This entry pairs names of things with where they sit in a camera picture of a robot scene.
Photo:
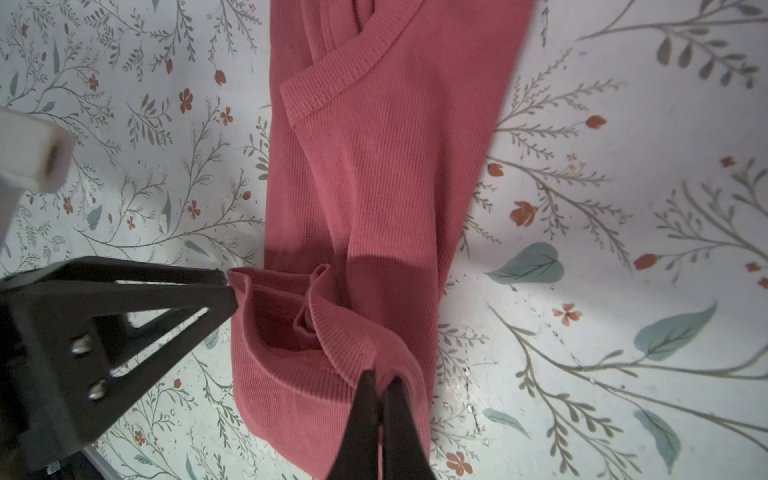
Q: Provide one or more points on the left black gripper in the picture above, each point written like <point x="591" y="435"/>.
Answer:
<point x="83" y="340"/>

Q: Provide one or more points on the pink red tank top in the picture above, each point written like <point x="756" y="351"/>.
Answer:
<point x="382" y="115"/>

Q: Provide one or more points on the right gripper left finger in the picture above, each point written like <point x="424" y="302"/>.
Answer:
<point x="358" y="455"/>

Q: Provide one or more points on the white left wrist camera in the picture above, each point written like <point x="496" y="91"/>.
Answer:
<point x="36" y="156"/>

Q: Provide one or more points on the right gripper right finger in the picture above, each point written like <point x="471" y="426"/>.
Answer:
<point x="402" y="454"/>

